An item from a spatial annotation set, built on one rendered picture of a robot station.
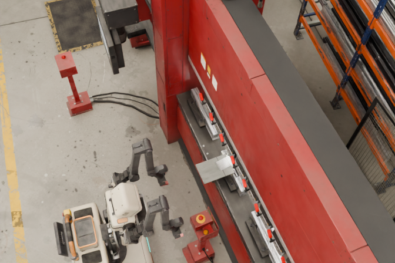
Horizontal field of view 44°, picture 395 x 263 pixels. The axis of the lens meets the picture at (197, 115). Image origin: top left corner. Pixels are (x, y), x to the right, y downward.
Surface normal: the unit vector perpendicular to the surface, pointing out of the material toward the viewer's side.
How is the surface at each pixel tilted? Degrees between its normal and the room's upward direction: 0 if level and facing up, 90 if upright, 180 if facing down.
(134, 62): 0
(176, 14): 90
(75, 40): 0
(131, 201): 42
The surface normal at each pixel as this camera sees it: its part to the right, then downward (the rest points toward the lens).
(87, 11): 0.03, -0.52
